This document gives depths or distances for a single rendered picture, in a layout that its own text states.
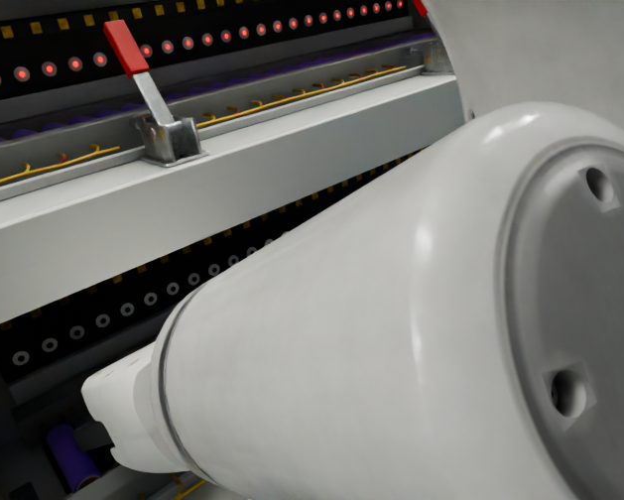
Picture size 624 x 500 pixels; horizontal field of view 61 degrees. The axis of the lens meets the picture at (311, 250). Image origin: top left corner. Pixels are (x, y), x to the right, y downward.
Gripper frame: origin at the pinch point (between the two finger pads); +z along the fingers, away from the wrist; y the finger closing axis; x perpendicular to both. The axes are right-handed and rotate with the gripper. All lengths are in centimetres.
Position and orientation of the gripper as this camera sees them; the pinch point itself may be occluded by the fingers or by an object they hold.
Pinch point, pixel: (161, 384)
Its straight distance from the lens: 37.2
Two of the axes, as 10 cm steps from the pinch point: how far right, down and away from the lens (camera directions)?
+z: -4.8, 2.4, 8.5
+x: 4.4, 9.0, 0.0
